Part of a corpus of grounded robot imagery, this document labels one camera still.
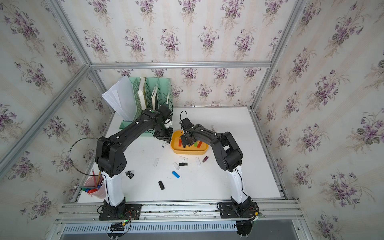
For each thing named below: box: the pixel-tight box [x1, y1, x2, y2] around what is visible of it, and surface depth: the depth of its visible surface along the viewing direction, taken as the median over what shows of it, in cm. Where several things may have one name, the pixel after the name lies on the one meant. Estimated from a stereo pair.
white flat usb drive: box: [195, 157, 202, 167], surface depth 92 cm
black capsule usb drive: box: [158, 180, 165, 190], surface depth 83 cm
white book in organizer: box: [138, 77, 147, 111], surface depth 99 cm
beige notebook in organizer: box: [151, 87, 158, 111], surface depth 102 cm
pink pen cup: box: [84, 175, 106, 199], surface depth 75 cm
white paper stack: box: [101, 74, 137, 121], surface depth 100 cm
